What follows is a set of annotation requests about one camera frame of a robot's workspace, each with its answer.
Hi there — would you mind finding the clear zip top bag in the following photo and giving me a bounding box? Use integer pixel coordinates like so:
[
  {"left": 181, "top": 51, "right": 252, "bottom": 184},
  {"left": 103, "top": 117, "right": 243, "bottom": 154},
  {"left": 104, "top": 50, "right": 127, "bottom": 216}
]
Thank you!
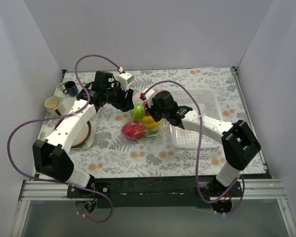
[{"left": 121, "top": 101, "right": 164, "bottom": 140}]

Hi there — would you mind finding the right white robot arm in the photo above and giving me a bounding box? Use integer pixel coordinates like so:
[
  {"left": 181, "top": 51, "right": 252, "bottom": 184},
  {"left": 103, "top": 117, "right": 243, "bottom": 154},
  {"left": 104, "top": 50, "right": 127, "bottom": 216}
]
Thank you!
[{"left": 140, "top": 89, "right": 261, "bottom": 196}]

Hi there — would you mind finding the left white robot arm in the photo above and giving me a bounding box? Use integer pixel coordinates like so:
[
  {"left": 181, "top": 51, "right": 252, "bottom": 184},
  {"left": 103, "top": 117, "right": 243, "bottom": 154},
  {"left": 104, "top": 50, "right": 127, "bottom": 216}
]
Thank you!
[{"left": 33, "top": 71, "right": 134, "bottom": 198}]

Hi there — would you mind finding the yellow fake banana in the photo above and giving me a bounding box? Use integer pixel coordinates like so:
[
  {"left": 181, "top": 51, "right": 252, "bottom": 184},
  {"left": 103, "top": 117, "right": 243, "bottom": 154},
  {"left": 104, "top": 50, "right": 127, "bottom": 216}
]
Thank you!
[{"left": 141, "top": 116, "right": 162, "bottom": 129}]

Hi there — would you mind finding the green fake apple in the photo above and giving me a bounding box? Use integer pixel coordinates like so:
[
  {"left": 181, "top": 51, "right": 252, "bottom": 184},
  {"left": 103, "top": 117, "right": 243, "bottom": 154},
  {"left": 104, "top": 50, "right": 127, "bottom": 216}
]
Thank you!
[{"left": 130, "top": 103, "right": 145, "bottom": 119}]

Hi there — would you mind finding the pink fake fruit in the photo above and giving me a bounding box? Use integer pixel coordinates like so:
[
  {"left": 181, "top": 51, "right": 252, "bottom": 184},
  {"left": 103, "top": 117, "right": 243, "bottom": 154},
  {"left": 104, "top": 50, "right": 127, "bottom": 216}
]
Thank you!
[{"left": 121, "top": 120, "right": 147, "bottom": 140}]

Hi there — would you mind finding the white plastic basket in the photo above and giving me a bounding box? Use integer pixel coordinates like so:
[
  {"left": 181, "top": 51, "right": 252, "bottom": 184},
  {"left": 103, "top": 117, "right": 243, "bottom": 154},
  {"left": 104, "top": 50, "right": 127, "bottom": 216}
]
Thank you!
[{"left": 167, "top": 88, "right": 225, "bottom": 149}]

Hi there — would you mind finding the dark blue mug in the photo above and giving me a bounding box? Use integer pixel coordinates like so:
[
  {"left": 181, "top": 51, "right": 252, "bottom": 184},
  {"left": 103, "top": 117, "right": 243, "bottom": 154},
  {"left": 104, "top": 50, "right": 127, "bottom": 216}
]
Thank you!
[{"left": 63, "top": 81, "right": 79, "bottom": 97}]

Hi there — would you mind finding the red rimmed cream plate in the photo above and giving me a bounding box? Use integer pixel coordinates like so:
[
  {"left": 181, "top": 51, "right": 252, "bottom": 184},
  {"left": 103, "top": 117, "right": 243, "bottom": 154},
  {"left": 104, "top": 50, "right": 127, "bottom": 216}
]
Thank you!
[{"left": 71, "top": 121, "right": 91, "bottom": 148}]

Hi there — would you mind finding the cream mug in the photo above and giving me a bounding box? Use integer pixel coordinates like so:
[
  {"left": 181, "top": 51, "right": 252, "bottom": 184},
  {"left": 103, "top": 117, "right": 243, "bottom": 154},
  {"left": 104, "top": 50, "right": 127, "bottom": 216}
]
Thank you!
[{"left": 43, "top": 96, "right": 65, "bottom": 117}]

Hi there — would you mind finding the leaf pattern white tray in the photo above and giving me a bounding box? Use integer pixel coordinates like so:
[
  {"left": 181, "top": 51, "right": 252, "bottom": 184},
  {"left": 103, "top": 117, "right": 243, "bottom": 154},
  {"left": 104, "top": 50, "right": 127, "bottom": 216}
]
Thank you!
[{"left": 38, "top": 82, "right": 99, "bottom": 149}]

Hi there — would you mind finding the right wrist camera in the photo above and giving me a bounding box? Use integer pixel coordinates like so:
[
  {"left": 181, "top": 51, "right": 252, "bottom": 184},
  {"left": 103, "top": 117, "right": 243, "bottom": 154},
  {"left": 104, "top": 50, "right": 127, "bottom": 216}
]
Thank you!
[{"left": 140, "top": 88, "right": 156, "bottom": 108}]

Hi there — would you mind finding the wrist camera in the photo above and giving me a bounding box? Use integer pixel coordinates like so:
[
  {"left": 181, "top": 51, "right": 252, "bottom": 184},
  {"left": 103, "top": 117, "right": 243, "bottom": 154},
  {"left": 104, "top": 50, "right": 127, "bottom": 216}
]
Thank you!
[
  {"left": 116, "top": 72, "right": 134, "bottom": 91},
  {"left": 140, "top": 88, "right": 156, "bottom": 108}
]

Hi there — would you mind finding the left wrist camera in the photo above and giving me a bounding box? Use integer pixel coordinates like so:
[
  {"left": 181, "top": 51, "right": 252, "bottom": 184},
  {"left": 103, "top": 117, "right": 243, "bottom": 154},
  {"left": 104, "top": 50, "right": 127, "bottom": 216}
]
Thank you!
[{"left": 116, "top": 72, "right": 134, "bottom": 91}]

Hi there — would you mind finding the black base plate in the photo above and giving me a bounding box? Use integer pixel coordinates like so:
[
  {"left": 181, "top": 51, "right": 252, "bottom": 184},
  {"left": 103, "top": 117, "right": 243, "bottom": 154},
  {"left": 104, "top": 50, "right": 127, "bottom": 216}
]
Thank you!
[{"left": 67, "top": 175, "right": 245, "bottom": 208}]

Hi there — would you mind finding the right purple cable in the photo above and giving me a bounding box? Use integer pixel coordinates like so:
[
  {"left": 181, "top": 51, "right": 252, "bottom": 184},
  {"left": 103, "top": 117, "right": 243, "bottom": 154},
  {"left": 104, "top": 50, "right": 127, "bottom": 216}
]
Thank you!
[{"left": 144, "top": 80, "right": 245, "bottom": 215}]

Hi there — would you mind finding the purple cable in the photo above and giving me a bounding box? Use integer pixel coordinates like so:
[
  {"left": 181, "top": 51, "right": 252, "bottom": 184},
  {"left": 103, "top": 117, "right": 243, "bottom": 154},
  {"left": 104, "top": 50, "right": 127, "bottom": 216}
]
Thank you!
[
  {"left": 6, "top": 54, "right": 124, "bottom": 223},
  {"left": 144, "top": 80, "right": 245, "bottom": 215}
]

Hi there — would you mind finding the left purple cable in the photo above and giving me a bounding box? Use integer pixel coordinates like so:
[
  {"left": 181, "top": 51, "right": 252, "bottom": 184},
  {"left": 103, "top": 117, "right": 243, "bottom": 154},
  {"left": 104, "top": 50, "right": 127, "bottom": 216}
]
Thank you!
[{"left": 6, "top": 54, "right": 124, "bottom": 223}]

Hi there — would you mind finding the aluminium frame rail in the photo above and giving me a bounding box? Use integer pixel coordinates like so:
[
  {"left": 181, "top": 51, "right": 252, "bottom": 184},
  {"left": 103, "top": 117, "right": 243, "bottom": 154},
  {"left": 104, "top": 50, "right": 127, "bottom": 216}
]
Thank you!
[{"left": 10, "top": 180, "right": 68, "bottom": 237}]

